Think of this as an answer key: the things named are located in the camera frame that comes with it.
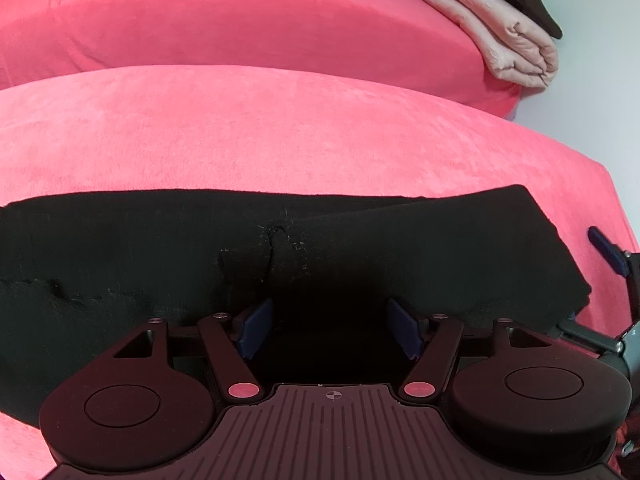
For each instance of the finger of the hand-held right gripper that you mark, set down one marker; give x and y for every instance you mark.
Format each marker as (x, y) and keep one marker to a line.
(607, 250)
(587, 336)

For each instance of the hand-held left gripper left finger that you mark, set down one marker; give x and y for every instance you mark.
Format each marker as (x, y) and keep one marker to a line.
(255, 331)

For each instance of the black pants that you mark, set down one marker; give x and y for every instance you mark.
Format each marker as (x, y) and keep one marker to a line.
(200, 285)

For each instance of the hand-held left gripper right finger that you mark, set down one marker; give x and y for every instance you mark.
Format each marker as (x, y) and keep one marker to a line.
(405, 332)

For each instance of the pink bed sheet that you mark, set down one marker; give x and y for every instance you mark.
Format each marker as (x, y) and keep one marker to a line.
(240, 20)

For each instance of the folded beige quilt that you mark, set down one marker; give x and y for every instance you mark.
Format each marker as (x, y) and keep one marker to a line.
(505, 42)

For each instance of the pink fleece blanket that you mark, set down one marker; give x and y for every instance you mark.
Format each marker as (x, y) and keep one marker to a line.
(280, 135)

